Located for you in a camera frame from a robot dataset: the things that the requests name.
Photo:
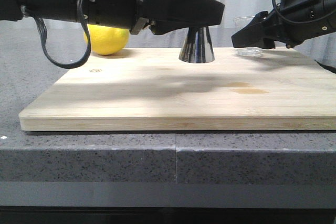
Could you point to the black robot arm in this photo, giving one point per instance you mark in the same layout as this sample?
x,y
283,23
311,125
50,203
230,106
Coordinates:
x,y
65,10
290,22

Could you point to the steel double jigger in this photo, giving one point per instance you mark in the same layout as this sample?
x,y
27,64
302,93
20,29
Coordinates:
x,y
197,47

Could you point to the light wooden cutting board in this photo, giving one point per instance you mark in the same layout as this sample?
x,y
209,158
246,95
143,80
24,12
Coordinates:
x,y
150,89

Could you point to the yellow lemon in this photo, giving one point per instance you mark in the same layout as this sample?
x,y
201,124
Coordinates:
x,y
107,40

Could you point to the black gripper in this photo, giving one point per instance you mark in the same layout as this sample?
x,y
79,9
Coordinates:
x,y
165,15
290,22

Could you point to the clear glass beaker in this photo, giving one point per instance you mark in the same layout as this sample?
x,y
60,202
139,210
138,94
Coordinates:
x,y
239,23

